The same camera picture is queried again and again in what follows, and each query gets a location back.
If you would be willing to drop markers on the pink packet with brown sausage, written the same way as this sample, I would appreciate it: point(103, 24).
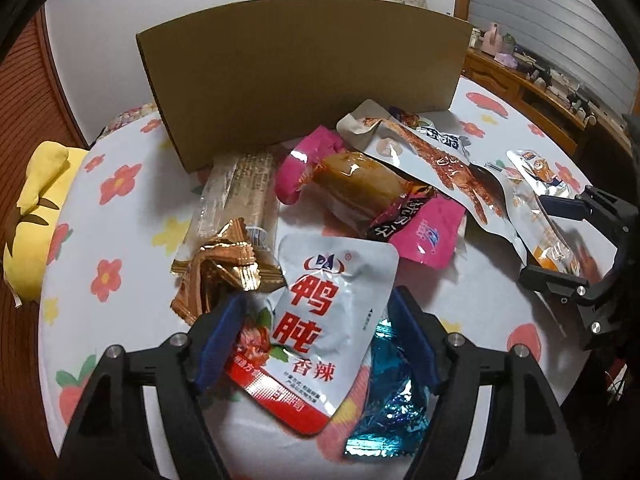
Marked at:
point(373, 201)

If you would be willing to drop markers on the wooden side cabinet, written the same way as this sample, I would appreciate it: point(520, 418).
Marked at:
point(541, 107)

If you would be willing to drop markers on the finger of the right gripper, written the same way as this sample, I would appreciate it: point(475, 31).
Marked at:
point(560, 207)
point(560, 284)

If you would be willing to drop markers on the white orange snack packet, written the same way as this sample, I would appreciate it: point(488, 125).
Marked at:
point(533, 225)

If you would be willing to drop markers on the white red duck gizzard packet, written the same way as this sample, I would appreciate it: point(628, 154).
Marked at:
point(299, 356)

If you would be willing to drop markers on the window roller blind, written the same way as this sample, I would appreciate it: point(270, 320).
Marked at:
point(572, 35)

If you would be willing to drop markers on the white packet with chicken foot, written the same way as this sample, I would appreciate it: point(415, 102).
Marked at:
point(413, 145)

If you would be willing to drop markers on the clear wrapped biscuit pack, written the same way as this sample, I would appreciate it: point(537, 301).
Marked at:
point(238, 186)

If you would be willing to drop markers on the gold brown foil snack packet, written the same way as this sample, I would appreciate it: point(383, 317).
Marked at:
point(230, 261)

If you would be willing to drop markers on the brown cardboard box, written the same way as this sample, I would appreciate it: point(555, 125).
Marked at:
point(239, 77)

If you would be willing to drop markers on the small white snack packet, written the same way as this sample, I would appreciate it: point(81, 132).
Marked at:
point(536, 171)

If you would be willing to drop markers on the pink bottle on cabinet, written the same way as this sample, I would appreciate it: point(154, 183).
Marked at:
point(492, 40)

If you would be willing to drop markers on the blue foil snack packet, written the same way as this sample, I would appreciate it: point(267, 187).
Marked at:
point(394, 417)

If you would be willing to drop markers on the floral strawberry bed sheet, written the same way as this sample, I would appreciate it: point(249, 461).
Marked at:
point(109, 282)

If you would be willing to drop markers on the yellow plush toy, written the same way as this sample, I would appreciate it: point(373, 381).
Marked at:
point(31, 223)

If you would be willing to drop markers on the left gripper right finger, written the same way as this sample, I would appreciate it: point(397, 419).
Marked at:
point(497, 403)

